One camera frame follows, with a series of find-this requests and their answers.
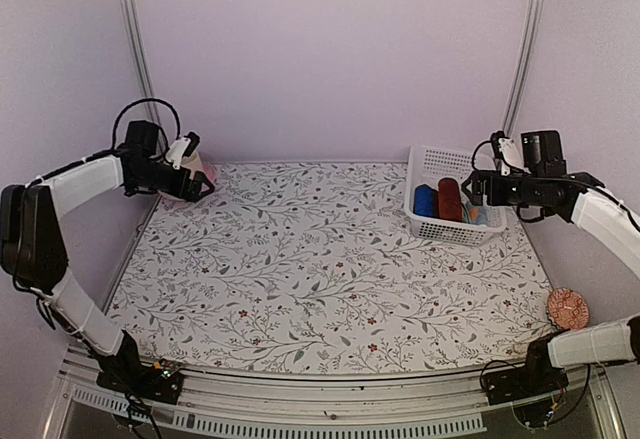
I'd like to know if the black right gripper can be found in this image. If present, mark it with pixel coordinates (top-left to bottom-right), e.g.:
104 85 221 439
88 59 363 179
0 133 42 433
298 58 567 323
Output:
462 169 544 206

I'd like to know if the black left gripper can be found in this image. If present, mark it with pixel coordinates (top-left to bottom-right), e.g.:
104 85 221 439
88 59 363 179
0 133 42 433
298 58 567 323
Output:
133 159 216 202

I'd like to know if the blue patterned towel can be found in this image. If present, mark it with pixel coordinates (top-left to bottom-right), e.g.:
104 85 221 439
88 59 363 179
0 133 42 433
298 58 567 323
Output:
462 201 490 226

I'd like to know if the dark red towel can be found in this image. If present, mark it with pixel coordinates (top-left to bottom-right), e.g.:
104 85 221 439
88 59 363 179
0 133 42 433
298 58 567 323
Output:
438 178 463 222

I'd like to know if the white plastic basket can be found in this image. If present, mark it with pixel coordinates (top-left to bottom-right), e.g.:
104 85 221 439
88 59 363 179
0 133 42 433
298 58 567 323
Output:
403 145 507 246

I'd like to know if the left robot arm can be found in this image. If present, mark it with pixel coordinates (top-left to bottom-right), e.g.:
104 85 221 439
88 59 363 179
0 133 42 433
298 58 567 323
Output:
1 120 214 393

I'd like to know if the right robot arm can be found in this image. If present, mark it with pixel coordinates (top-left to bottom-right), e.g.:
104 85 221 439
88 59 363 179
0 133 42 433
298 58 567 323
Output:
462 130 639 395

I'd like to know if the pink saucer plate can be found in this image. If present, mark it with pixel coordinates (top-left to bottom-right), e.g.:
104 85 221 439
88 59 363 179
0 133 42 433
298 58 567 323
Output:
159 162 215 202

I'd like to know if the cream ribbed mug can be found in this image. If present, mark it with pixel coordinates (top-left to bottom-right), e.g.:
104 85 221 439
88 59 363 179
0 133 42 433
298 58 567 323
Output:
181 151 204 176

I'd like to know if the blue object in basket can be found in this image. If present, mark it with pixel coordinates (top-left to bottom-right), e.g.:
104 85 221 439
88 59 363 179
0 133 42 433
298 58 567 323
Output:
413 184 439 218

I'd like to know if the pink object at right edge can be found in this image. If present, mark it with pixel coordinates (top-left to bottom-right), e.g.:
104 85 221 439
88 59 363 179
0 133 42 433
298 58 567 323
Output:
546 287 590 330

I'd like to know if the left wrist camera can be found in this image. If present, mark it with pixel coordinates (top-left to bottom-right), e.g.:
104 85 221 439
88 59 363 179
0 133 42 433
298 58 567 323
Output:
164 132 200 169

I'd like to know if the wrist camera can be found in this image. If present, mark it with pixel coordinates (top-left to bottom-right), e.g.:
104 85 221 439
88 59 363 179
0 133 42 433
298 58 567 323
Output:
490 131 524 176
164 132 200 169

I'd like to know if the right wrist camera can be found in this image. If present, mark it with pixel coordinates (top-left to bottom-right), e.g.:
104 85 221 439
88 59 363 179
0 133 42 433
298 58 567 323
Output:
490 131 524 176

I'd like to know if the right aluminium frame post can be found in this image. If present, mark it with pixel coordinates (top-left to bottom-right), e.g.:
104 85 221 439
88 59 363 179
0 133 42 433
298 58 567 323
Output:
502 0 545 136

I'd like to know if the aluminium frame post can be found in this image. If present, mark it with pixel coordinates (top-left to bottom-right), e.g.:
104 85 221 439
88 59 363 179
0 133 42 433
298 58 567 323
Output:
119 0 155 98
502 0 545 136

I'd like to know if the left aluminium frame post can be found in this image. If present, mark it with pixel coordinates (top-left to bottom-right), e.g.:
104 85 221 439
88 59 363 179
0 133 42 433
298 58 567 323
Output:
119 0 155 98

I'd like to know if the front aluminium rail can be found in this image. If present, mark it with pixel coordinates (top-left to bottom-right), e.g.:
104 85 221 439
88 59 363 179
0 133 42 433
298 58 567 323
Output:
43 347 632 438

